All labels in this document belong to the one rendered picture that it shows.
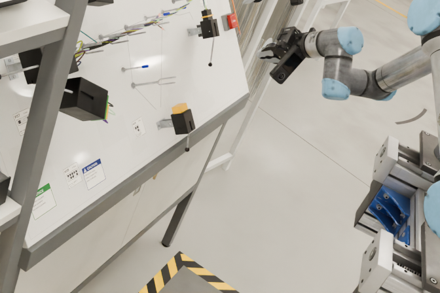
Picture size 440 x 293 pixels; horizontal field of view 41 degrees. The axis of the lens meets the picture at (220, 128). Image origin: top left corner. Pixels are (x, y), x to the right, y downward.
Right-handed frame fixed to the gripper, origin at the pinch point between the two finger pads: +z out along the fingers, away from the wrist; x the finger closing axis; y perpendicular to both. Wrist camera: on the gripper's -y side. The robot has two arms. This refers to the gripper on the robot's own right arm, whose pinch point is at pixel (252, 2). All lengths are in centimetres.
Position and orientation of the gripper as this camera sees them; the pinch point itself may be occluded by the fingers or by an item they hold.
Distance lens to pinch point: 182.7
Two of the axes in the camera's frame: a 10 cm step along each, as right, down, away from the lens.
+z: -7.2, 4.8, 5.1
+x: -4.6, 2.4, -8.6
